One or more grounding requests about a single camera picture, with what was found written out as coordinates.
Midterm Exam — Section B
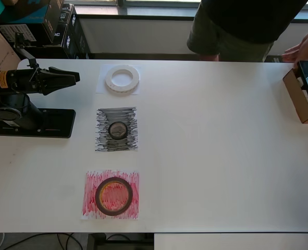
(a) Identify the white panel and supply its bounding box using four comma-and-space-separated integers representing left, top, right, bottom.
153, 233, 308, 250

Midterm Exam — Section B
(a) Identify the black electrical tape roll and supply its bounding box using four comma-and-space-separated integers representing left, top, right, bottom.
108, 120, 129, 140

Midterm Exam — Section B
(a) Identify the red scribbled paper sheet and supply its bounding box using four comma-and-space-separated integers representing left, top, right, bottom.
80, 169, 140, 220

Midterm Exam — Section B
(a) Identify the black printed box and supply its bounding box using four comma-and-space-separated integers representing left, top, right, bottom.
65, 11, 92, 60

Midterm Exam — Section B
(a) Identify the black box with white label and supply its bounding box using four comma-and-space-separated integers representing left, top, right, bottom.
0, 23, 71, 60

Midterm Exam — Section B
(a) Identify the blank white paper sheet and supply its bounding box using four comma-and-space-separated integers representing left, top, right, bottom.
95, 65, 141, 96

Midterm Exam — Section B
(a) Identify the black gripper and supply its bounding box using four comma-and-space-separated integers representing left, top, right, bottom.
13, 66, 81, 96

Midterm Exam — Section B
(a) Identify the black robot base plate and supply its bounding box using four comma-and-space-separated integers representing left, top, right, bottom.
0, 108, 77, 139

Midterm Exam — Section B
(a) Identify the black floor cable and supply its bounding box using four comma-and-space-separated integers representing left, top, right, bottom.
2, 232, 79, 250

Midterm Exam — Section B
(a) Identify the black scribbled paper sheet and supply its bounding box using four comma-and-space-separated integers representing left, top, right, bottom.
94, 106, 139, 153

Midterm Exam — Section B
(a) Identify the person in dark shirt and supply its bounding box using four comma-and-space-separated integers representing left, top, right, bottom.
187, 0, 308, 62

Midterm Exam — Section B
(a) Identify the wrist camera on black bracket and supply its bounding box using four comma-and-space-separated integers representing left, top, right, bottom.
14, 31, 40, 70

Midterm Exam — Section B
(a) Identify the white tape roll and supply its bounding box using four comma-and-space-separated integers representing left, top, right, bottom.
104, 65, 141, 96

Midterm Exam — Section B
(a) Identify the red Scotch tape roll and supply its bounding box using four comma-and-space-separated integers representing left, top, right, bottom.
95, 177, 134, 217

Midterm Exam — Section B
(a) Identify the open cardboard box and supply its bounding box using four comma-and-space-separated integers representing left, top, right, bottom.
282, 67, 308, 124

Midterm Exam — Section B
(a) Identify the small black box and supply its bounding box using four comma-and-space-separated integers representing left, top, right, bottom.
59, 3, 78, 27

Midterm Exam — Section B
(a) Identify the black table leg frame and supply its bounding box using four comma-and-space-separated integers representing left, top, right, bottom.
87, 232, 154, 250

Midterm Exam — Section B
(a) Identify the black box with teal print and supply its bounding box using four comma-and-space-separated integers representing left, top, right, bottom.
0, 0, 66, 46

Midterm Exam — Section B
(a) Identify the person's left hand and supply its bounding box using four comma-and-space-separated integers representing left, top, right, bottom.
281, 32, 308, 64

